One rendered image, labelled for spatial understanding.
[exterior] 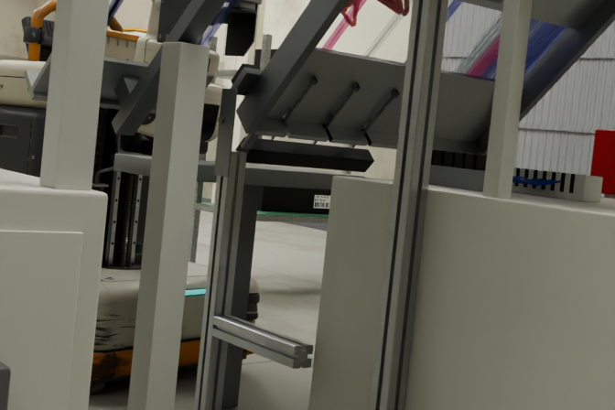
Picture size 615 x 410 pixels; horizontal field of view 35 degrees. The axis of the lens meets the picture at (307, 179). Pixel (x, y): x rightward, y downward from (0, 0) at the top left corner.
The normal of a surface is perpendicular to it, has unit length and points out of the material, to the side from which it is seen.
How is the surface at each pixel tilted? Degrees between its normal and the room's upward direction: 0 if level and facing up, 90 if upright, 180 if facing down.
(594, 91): 90
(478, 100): 135
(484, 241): 90
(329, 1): 90
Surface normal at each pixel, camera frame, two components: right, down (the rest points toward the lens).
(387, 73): 0.37, 0.77
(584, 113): -0.73, -0.05
